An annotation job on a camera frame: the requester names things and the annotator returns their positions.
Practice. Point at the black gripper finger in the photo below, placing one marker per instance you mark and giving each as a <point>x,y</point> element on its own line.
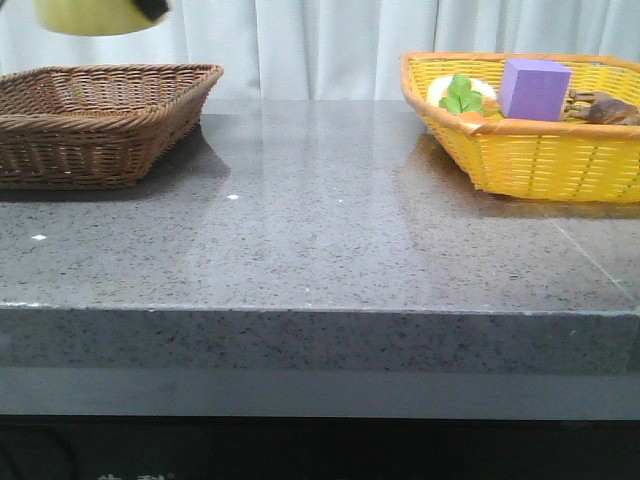
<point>152,10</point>

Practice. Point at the yellowish clear tape roll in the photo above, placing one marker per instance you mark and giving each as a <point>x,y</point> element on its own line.
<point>91,18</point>

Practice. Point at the white curtain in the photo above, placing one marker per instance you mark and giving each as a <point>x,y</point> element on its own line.
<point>327,50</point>

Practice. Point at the brown wicker basket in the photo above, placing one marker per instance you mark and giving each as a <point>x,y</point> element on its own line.
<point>94,127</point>

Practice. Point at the green toy leaf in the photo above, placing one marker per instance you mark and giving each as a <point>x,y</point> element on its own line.
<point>461,97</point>

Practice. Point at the orange toy carrot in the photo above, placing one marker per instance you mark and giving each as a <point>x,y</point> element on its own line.
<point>490,111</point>

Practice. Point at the purple foam block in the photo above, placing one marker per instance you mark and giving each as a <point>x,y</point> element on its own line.
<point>533,89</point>

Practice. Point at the yellow woven basket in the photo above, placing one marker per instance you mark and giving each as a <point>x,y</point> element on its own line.
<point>565,160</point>

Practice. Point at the brown toy animal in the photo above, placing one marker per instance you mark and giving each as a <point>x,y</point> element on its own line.
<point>598,107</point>

